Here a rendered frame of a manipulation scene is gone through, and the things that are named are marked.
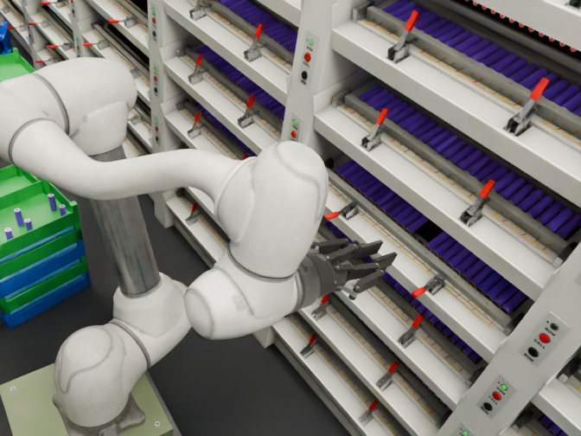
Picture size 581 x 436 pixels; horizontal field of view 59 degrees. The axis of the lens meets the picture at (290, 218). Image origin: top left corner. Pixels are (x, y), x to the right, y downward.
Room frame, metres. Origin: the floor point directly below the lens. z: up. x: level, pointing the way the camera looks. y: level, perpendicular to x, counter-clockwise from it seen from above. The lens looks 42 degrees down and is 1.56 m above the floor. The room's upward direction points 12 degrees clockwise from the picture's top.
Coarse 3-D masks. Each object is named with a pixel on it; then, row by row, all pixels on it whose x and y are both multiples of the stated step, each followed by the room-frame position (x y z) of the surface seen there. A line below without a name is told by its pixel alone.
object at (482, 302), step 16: (336, 176) 1.04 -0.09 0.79; (352, 192) 0.99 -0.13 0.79; (368, 208) 0.95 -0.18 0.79; (384, 224) 0.91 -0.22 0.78; (400, 240) 0.88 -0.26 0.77; (416, 240) 0.86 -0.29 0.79; (432, 256) 0.83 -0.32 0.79; (448, 272) 0.79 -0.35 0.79; (464, 288) 0.75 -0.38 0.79; (464, 304) 0.73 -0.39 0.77; (480, 304) 0.72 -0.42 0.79; (496, 320) 0.70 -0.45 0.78
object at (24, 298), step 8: (80, 264) 1.14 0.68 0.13; (64, 272) 1.09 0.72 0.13; (72, 272) 1.11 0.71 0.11; (80, 272) 1.14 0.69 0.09; (48, 280) 1.04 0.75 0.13; (56, 280) 1.06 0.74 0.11; (64, 280) 1.09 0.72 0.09; (32, 288) 1.00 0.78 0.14; (40, 288) 1.02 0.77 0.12; (48, 288) 1.04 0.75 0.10; (16, 296) 0.96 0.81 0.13; (24, 296) 0.97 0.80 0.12; (32, 296) 0.99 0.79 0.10; (40, 296) 1.01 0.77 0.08; (0, 304) 0.91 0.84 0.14; (8, 304) 0.93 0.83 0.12; (16, 304) 0.95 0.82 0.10; (24, 304) 0.97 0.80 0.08; (8, 312) 0.92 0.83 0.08
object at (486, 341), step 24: (336, 168) 1.10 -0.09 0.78; (336, 192) 1.02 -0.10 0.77; (360, 216) 0.95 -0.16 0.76; (360, 240) 0.89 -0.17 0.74; (384, 240) 0.88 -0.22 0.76; (408, 264) 0.82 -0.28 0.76; (408, 288) 0.79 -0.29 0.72; (432, 312) 0.74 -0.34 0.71; (456, 312) 0.71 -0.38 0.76; (480, 336) 0.67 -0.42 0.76; (504, 336) 0.67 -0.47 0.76
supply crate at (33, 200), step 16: (16, 192) 1.19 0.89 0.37; (32, 192) 1.23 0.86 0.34; (48, 192) 1.26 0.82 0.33; (0, 208) 1.14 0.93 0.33; (32, 208) 1.17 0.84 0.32; (48, 208) 1.19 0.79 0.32; (0, 224) 1.08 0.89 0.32; (16, 224) 1.09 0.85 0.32; (32, 224) 1.10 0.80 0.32; (48, 224) 1.08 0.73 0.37; (64, 224) 1.12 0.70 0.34; (0, 240) 1.01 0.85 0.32; (16, 240) 0.99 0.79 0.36; (32, 240) 1.03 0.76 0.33; (0, 256) 0.95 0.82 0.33
